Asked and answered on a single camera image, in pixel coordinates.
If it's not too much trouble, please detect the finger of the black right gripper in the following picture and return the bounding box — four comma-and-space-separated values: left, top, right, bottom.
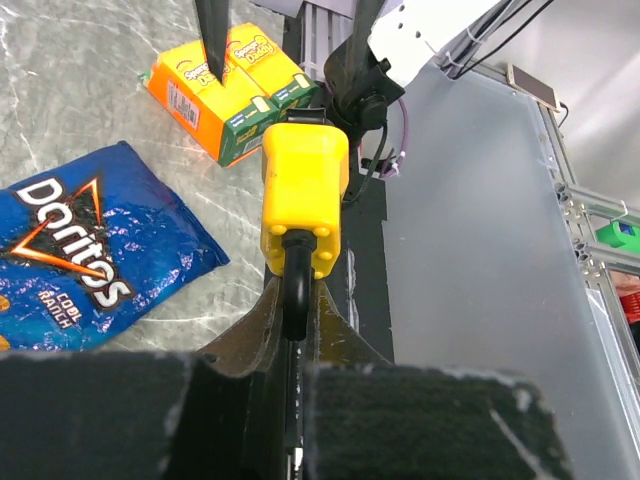
344, 0, 385, 105
194, 0, 230, 83

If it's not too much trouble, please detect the smartphone on frame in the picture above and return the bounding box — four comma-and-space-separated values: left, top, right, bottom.
506, 63, 561, 112

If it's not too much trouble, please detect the yellow padlock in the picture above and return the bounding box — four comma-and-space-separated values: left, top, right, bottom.
260, 108, 349, 341

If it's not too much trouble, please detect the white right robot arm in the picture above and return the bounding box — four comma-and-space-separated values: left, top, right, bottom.
324, 1, 528, 143

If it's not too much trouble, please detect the yellow sponge pack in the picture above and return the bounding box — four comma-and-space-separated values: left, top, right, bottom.
227, 23, 317, 117
140, 40, 279, 167

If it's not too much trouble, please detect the green plastic object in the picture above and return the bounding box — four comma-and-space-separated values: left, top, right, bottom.
596, 221, 640, 254

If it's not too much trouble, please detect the left yellow sponge pack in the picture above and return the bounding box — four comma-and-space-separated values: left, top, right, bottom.
140, 40, 279, 167

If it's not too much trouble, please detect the blue Doritos chip bag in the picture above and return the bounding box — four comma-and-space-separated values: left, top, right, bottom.
1, 141, 229, 351

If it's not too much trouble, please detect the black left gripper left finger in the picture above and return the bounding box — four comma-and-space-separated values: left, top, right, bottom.
1, 280, 286, 479

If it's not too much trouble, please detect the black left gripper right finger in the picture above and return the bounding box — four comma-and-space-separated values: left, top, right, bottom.
302, 283, 573, 479

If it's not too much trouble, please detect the right yellow sponge pack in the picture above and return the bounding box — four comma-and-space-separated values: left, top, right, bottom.
227, 23, 317, 117

